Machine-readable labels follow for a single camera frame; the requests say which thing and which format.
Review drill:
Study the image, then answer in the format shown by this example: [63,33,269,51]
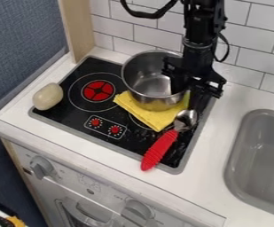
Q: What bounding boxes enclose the beige toy potato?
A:
[31,82,66,112]

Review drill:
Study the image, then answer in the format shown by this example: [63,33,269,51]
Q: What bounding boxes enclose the silver pot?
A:
[120,49,192,112]

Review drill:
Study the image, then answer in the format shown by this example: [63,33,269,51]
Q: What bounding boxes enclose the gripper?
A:
[160,54,228,117]

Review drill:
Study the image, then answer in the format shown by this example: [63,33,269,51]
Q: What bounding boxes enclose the toy stove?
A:
[27,55,219,176]

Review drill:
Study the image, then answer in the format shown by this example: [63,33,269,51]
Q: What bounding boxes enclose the toy sink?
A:
[223,108,274,220]

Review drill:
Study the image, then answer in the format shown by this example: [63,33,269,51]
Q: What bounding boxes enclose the yellow cloth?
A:
[111,90,192,133]

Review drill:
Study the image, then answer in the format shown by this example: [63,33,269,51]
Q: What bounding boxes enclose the red-handled silver spoon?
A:
[140,108,200,172]

